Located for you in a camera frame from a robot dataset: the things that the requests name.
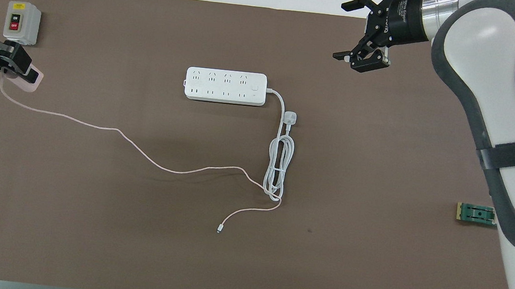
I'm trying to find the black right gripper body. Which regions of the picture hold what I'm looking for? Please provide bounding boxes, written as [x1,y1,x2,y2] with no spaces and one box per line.
[366,0,435,51]

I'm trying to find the pink charger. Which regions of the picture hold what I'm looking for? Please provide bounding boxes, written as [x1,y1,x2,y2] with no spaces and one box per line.
[0,66,45,94]

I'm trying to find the pink charging cable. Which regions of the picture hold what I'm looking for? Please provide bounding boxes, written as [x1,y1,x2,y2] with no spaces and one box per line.
[0,75,292,239]

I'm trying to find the white power strip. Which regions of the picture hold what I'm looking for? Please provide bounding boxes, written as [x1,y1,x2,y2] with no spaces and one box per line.
[182,66,269,107]

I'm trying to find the brown table mat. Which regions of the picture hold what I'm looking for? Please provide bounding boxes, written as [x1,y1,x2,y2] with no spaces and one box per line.
[0,0,515,289]

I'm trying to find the grey on-off switch box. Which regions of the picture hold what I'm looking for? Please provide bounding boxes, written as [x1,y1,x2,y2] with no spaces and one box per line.
[2,0,43,47]

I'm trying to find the white coiled power cord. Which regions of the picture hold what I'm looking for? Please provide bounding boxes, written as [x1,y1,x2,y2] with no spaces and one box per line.
[255,88,301,203]

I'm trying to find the green knife switch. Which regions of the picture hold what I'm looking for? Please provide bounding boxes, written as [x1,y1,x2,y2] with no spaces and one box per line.
[456,202,499,227]

